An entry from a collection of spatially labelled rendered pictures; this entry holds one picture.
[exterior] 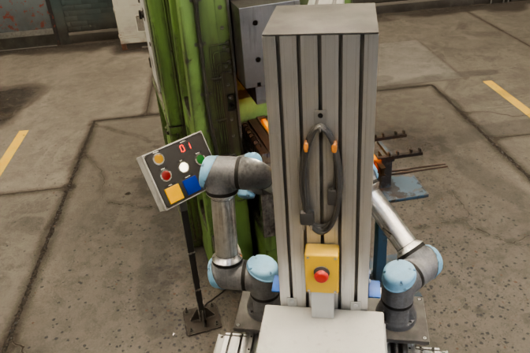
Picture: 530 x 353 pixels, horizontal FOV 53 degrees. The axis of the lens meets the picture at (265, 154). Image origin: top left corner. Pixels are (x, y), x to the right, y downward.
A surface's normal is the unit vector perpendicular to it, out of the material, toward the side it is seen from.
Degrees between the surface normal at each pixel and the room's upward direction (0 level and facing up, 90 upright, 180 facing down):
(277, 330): 0
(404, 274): 8
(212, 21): 90
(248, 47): 90
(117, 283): 0
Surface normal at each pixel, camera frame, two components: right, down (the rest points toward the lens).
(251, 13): 0.29, 0.45
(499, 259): -0.07, -0.87
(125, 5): 0.08, 0.48
